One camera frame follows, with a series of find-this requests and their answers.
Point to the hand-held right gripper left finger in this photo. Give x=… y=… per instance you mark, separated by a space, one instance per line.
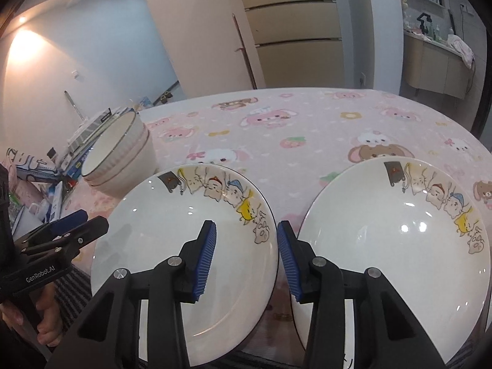
x=207 y=261

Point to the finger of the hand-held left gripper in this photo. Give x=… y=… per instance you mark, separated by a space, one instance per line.
x=92 y=226
x=71 y=221

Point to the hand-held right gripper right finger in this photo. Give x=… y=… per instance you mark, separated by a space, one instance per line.
x=288 y=261

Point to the white cartoon print plate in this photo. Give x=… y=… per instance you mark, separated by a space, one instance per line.
x=384 y=238
x=173 y=230

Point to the white black-rimmed bowl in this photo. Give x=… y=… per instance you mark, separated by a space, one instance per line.
x=115 y=150

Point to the person's left hand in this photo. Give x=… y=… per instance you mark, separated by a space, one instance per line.
x=48 y=307

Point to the grey striped fuzzy cloth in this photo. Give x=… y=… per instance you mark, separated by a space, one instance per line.
x=71 y=299

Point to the blue white printed carton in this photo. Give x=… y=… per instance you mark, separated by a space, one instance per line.
x=34 y=167

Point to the stack of books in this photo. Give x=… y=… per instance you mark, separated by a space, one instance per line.
x=96 y=128

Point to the pair of shoes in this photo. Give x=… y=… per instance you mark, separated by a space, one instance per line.
x=166 y=98

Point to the beige three-door fridge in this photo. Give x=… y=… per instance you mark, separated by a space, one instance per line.
x=292 y=61

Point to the brown wooden stick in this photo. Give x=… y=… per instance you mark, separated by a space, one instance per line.
x=246 y=57

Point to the round ceiling downlight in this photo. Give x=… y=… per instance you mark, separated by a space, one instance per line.
x=22 y=19

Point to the beige vanity cabinet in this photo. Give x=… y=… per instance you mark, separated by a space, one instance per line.
x=430 y=65

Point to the green bottles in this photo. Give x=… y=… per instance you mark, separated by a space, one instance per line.
x=436 y=34

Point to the black faucet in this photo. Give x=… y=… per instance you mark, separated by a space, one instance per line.
x=424 y=23

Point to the white towel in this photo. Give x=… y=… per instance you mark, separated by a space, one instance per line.
x=463 y=48

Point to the black hanging appliance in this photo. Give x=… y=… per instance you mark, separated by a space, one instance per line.
x=453 y=23

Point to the white light switch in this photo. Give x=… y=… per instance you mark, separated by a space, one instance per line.
x=77 y=75

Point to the white wall socket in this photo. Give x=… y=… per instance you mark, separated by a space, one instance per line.
x=466 y=9

